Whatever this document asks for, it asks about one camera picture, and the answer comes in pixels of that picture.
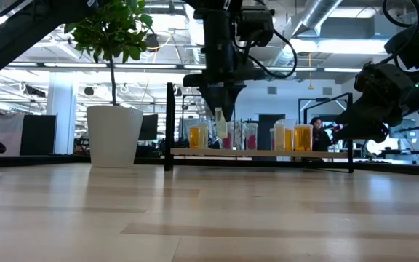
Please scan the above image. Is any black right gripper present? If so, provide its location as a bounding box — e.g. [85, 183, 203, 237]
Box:
[335, 63, 416, 143]

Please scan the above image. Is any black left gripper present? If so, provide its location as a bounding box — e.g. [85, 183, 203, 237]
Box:
[183, 9, 267, 122]

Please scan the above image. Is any large orange pill bottle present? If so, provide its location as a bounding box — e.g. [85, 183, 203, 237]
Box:
[276, 119, 298, 152]
[189, 125, 200, 149]
[294, 124, 314, 152]

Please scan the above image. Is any black metal shelf leg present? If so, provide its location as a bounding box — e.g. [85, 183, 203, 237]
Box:
[164, 82, 176, 172]
[302, 92, 354, 174]

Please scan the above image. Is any light wooden shelf board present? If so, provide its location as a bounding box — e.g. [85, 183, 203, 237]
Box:
[170, 147, 349, 159]

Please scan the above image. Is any person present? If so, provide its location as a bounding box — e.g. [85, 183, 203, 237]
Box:
[310, 116, 333, 152]

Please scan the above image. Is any black computer monitor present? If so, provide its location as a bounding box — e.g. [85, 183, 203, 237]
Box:
[393, 119, 417, 139]
[138, 114, 159, 141]

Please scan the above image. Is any green plant in white pot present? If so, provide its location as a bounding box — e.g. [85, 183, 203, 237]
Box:
[63, 0, 156, 168]

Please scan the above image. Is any black partition panel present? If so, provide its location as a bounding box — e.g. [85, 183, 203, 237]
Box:
[20, 114, 57, 156]

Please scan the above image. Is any pale hanging cloth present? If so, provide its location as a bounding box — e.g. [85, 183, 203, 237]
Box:
[0, 112, 25, 157]

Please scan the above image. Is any silver ventilation duct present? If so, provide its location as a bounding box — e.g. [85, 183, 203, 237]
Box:
[185, 5, 206, 65]
[269, 0, 344, 67]

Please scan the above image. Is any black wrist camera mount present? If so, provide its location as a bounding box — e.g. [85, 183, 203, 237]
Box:
[237, 6, 276, 47]

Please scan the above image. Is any black aluminium frame rail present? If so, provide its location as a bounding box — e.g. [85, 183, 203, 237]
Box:
[0, 154, 419, 178]

